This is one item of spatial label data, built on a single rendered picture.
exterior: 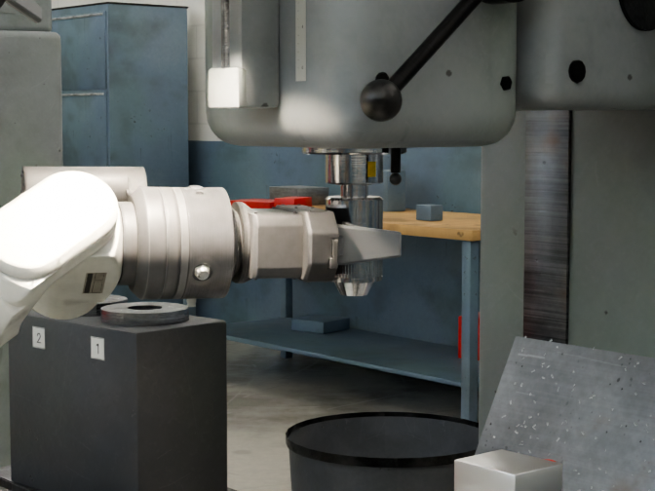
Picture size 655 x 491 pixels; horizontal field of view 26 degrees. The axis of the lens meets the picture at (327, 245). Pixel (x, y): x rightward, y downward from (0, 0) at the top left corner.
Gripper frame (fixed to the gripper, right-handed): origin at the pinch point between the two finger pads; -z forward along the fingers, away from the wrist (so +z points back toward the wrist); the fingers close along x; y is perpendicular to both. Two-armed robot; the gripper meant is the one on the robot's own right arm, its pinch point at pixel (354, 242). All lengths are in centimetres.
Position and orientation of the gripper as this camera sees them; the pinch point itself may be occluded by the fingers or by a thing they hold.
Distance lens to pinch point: 115.8
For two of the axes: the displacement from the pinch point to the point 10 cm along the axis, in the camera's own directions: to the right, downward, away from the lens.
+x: -2.9, -0.9, 9.5
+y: -0.2, 10.0, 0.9
